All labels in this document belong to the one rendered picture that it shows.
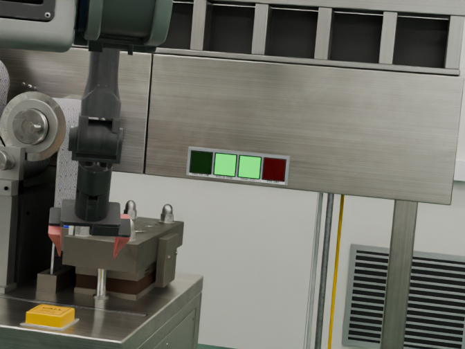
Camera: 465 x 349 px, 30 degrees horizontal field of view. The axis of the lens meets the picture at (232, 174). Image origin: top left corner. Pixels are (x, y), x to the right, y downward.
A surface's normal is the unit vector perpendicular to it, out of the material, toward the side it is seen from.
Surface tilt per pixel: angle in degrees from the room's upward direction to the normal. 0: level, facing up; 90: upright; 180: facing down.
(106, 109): 94
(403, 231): 90
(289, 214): 90
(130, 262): 90
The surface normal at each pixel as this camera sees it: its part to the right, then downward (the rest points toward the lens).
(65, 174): 0.98, 0.10
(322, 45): -0.19, 0.07
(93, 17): 0.06, 0.82
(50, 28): 0.18, 0.10
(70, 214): 0.16, -0.82
